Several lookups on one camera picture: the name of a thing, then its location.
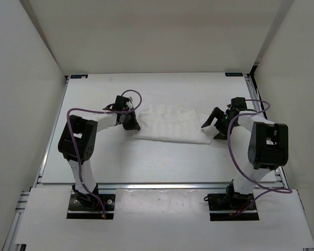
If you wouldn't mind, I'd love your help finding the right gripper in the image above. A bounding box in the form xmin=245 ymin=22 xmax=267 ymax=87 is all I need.
xmin=201 ymin=107 xmax=238 ymax=140

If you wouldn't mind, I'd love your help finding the white skirt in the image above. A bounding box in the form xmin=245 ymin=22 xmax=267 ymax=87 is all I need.
xmin=133 ymin=103 xmax=214 ymax=144

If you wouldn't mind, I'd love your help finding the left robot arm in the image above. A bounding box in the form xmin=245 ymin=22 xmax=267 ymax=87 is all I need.
xmin=58 ymin=94 xmax=142 ymax=213

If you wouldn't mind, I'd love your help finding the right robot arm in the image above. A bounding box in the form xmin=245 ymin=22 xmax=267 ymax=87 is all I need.
xmin=202 ymin=97 xmax=288 ymax=214

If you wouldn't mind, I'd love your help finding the right blue corner label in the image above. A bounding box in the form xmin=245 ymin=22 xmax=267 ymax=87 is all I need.
xmin=225 ymin=72 xmax=243 ymax=77

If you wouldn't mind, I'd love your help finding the blue corner label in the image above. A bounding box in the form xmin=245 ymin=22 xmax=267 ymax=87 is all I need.
xmin=225 ymin=72 xmax=243 ymax=77
xmin=70 ymin=74 xmax=88 ymax=79

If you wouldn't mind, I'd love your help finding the left blue corner label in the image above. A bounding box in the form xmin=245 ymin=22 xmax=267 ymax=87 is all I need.
xmin=70 ymin=74 xmax=88 ymax=79

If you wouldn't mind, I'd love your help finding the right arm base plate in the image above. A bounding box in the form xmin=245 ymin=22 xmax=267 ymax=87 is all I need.
xmin=204 ymin=193 xmax=260 ymax=222

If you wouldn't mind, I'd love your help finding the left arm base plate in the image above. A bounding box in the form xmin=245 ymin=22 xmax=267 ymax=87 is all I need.
xmin=66 ymin=191 xmax=116 ymax=220

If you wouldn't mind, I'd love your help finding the aluminium frame rail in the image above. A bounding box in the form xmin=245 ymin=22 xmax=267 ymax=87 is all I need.
xmin=33 ymin=181 xmax=283 ymax=190

